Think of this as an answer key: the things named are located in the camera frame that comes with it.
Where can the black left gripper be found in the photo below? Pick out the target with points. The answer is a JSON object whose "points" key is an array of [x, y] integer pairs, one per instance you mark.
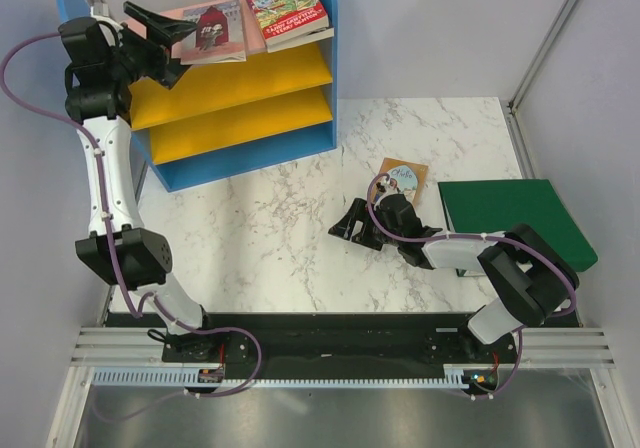
{"points": [[162, 34]]}

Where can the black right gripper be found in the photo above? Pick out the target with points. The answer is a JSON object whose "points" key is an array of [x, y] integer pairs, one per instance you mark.
{"points": [[344, 227]]}

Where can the Hamlet picture book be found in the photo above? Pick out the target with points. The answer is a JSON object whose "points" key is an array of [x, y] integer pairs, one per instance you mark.
{"points": [[219, 35]]}

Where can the Othello tan picture book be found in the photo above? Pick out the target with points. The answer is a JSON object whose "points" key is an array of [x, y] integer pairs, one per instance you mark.
{"points": [[405, 178]]}

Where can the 13-Storey Treehouse red book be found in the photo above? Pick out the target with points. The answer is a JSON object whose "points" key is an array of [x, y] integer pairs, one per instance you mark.
{"points": [[281, 20]]}

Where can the Nineteen Eighty-Four blue book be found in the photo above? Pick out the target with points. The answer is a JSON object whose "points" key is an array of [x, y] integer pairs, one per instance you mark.
{"points": [[311, 37]]}

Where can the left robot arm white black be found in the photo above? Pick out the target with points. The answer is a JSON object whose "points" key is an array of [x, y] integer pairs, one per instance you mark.
{"points": [[106, 58]]}

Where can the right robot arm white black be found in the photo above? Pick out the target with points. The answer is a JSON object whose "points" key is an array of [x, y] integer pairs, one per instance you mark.
{"points": [[530, 279]]}

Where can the colourful blue wooden bookshelf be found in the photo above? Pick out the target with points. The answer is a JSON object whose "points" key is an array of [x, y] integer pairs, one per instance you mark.
{"points": [[224, 119]]}

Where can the green lever arch file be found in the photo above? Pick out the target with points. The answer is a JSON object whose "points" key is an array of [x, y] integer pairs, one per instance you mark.
{"points": [[499, 205]]}

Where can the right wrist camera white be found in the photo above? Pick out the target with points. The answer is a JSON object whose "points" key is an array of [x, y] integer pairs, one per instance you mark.
{"points": [[382, 189]]}

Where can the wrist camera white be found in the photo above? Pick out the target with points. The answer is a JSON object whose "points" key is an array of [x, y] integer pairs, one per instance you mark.
{"points": [[100, 12], [382, 189]]}

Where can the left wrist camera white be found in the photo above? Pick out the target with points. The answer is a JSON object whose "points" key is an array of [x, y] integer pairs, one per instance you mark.
{"points": [[100, 12]]}

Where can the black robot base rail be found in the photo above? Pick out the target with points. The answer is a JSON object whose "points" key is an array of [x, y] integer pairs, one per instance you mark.
{"points": [[327, 344]]}

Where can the light blue cable duct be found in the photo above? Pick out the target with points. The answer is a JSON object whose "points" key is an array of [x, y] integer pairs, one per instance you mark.
{"points": [[192, 378]]}

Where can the aluminium frame post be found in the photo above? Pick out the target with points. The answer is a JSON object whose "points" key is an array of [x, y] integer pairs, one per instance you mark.
{"points": [[557, 27]]}

